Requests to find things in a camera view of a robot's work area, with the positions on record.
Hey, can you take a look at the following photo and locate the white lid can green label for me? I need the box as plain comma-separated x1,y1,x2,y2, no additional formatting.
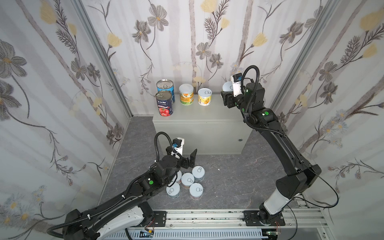
222,82,233,92

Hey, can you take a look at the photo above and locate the white lid can yellow label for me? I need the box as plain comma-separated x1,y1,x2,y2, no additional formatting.
198,88,212,106

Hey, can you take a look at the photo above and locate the white lid can orange label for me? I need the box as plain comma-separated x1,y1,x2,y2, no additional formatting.
179,84,194,106

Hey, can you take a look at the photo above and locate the blue label soup can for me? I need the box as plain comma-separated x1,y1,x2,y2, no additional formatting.
156,79,175,103

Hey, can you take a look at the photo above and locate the dark red label can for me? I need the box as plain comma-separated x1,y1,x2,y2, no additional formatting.
156,91,173,117

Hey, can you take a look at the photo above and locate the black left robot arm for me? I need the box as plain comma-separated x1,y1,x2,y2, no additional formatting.
47,132,197,240

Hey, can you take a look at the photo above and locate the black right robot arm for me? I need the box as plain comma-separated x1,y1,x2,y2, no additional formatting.
221,65,322,226

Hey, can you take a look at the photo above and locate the white lid can pink label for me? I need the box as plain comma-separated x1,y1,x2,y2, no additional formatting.
176,171,183,184

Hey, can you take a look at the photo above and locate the white lid can blue label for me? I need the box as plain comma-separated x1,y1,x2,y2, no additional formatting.
192,166,206,183

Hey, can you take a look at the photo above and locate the grey metal cabinet box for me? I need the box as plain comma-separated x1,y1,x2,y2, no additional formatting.
153,95,252,155

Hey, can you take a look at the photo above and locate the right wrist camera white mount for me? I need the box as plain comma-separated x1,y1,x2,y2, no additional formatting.
231,73,243,97

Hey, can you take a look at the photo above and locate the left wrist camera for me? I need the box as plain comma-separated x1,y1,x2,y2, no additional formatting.
171,137,185,156

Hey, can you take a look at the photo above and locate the white ribbed cable duct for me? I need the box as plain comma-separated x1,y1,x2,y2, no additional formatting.
129,229,268,240

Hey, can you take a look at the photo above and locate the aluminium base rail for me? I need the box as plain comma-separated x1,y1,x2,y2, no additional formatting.
80,209,334,240

